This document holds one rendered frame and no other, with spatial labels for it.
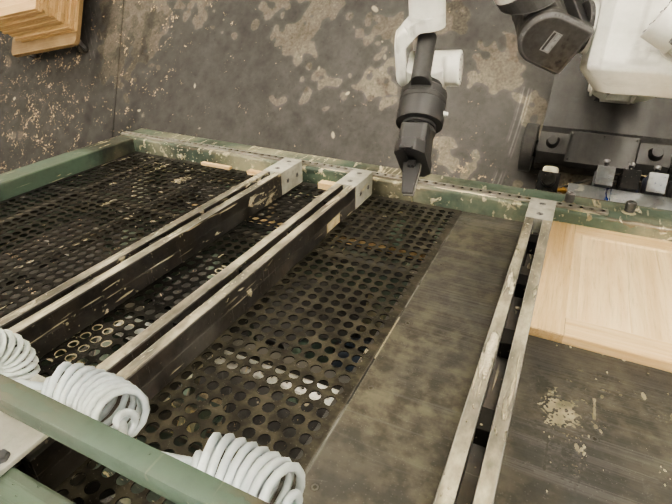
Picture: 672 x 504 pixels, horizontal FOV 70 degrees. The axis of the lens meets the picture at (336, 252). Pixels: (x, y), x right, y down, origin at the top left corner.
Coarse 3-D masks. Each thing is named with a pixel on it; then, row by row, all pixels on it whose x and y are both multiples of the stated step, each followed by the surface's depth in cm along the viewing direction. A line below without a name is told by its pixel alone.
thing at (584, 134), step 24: (576, 72) 193; (552, 96) 195; (576, 96) 192; (552, 120) 194; (576, 120) 191; (600, 120) 188; (624, 120) 185; (648, 120) 182; (552, 144) 187; (576, 144) 188; (600, 144) 185; (624, 144) 182; (648, 144) 178; (576, 168) 191; (648, 168) 178
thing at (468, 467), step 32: (544, 224) 111; (544, 256) 98; (512, 288) 88; (512, 320) 85; (512, 352) 73; (480, 384) 67; (512, 384) 67; (480, 416) 63; (480, 448) 62; (448, 480) 54; (480, 480) 54
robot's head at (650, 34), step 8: (664, 8) 70; (664, 16) 70; (656, 24) 71; (664, 24) 70; (648, 32) 72; (656, 32) 71; (664, 32) 71; (648, 40) 73; (656, 40) 72; (664, 40) 71; (664, 48) 72; (664, 56) 78
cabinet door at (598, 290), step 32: (576, 256) 109; (608, 256) 109; (640, 256) 109; (544, 288) 97; (576, 288) 98; (608, 288) 98; (640, 288) 98; (544, 320) 88; (576, 320) 88; (608, 320) 89; (640, 320) 89; (608, 352) 82; (640, 352) 81
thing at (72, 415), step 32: (0, 384) 41; (32, 384) 50; (64, 384) 49; (96, 384) 48; (128, 384) 49; (32, 416) 38; (64, 416) 38; (96, 416) 46; (128, 416) 47; (96, 448) 36; (128, 448) 36; (224, 448) 41; (256, 448) 41; (160, 480) 33; (192, 480) 33; (224, 480) 39; (256, 480) 38; (288, 480) 42
